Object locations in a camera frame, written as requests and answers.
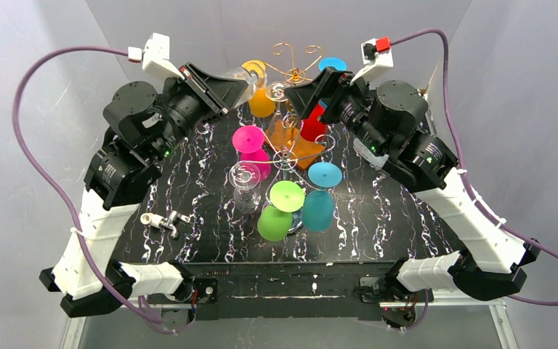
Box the teal blue wine glass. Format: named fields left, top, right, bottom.
left=302, top=161, right=343, bottom=232

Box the clear patterned wine glass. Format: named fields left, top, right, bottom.
left=219, top=64, right=267, bottom=91

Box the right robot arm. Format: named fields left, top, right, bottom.
left=284, top=68, right=539, bottom=301

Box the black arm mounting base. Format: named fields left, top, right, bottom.
left=146, top=262, right=434, bottom=333

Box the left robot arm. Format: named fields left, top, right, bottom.
left=39, top=63, right=266, bottom=318

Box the red wine glass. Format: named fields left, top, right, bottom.
left=300, top=104, right=327, bottom=142

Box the blue wine glass rear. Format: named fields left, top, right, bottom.
left=318, top=57, right=347, bottom=71

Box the yellow orange wine glass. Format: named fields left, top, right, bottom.
left=242, top=60, right=275, bottom=118

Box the clear wine glass rear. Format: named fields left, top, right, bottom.
left=265, top=81, right=294, bottom=149

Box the orange wooden rack base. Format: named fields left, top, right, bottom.
left=267, top=121, right=326, bottom=170

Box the pink wine glass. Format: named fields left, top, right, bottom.
left=232, top=125, right=271, bottom=181

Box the clear wine glass front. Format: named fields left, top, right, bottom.
left=228, top=161, right=261, bottom=214

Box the green wine glass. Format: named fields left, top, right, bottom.
left=257, top=180, right=305, bottom=242

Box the clear plastic screw box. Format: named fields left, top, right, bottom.
left=353, top=138, right=389, bottom=171

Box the chrome faucet tap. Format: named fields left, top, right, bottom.
left=139, top=210, right=191, bottom=240

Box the gold wire glass rack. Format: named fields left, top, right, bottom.
left=263, top=42, right=324, bottom=85

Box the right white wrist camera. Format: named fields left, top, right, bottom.
left=350, top=36, right=394, bottom=85

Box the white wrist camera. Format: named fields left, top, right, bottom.
left=350, top=36, right=394, bottom=85
left=127, top=33, right=185, bottom=80

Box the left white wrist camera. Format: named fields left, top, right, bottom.
left=127, top=33, right=185, bottom=80

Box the silver wire glass rack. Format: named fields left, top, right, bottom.
left=258, top=112, right=336, bottom=237

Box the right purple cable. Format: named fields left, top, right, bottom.
left=388, top=28, right=558, bottom=331

